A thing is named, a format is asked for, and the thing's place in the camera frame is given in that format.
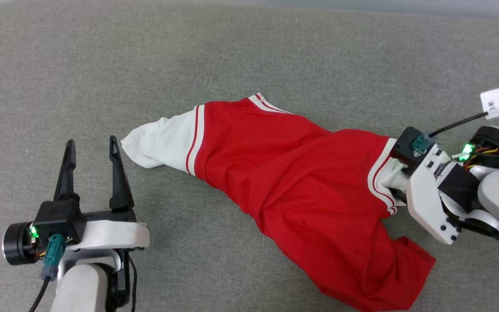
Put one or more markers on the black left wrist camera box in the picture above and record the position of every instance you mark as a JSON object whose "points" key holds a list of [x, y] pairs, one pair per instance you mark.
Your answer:
{"points": [[59, 221]]}

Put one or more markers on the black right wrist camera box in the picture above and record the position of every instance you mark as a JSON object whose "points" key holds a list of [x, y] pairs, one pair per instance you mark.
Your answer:
{"points": [[405, 149]]}

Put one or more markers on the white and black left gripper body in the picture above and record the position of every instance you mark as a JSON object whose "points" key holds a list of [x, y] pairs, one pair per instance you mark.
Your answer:
{"points": [[111, 236]]}

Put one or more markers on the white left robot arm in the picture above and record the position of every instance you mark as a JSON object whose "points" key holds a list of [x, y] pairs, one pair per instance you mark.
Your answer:
{"points": [[80, 290]]}

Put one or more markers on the red and white shirt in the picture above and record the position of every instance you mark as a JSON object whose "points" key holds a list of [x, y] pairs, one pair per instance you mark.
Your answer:
{"points": [[297, 173]]}

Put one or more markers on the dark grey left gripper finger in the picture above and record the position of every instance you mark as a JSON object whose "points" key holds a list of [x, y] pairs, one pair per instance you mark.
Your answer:
{"points": [[67, 177], [119, 182]]}

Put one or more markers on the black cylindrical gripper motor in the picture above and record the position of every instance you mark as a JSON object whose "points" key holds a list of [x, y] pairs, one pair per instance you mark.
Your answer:
{"points": [[498, 141], [15, 242]]}

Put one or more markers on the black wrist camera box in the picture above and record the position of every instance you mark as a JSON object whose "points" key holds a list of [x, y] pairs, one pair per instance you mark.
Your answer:
{"points": [[59, 221], [405, 149]]}

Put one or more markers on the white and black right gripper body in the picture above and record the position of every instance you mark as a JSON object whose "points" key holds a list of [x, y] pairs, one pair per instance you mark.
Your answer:
{"points": [[427, 199]]}

